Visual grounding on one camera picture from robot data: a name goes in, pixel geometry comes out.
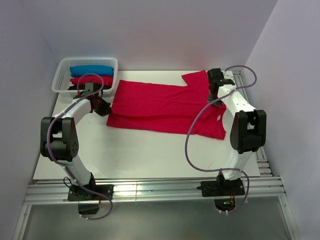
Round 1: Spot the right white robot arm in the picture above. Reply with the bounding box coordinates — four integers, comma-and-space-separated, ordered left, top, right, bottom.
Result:
201, 68, 267, 197

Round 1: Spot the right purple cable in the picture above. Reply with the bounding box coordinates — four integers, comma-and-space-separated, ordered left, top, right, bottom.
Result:
184, 65, 258, 215

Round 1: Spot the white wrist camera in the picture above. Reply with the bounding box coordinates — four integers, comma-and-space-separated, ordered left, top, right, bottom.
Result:
77, 82, 100, 97
220, 74, 236, 86

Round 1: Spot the aluminium side rail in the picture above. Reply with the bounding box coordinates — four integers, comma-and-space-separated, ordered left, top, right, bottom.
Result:
232, 70, 272, 177

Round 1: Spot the purple cable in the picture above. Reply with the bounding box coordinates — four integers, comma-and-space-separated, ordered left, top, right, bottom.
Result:
184, 65, 258, 215
47, 73, 114, 221

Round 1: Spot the rolled red t shirt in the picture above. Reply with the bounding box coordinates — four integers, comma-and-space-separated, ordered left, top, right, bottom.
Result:
69, 75, 113, 86

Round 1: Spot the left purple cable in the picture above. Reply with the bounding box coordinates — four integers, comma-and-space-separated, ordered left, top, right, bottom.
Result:
47, 73, 114, 221

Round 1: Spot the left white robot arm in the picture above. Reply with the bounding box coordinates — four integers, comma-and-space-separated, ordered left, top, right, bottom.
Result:
40, 82, 112, 200

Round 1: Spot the red t shirt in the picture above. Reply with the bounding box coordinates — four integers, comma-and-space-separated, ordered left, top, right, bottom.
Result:
69, 75, 113, 86
106, 70, 226, 140

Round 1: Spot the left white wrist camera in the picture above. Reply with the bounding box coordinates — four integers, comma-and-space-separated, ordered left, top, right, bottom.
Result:
77, 82, 100, 97

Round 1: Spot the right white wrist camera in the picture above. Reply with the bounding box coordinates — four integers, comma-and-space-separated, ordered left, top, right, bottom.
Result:
220, 74, 236, 86

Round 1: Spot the rolled black t shirt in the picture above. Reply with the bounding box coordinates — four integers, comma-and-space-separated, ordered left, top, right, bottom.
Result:
68, 85, 111, 91

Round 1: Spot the aluminium front rail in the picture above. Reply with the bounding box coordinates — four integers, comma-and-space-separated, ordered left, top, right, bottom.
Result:
23, 176, 286, 205

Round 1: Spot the white perforated plastic basket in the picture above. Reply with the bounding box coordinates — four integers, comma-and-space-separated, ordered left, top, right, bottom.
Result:
51, 57, 118, 97

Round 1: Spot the rolled blue t shirt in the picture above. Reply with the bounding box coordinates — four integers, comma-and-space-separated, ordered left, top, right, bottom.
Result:
69, 65, 114, 78

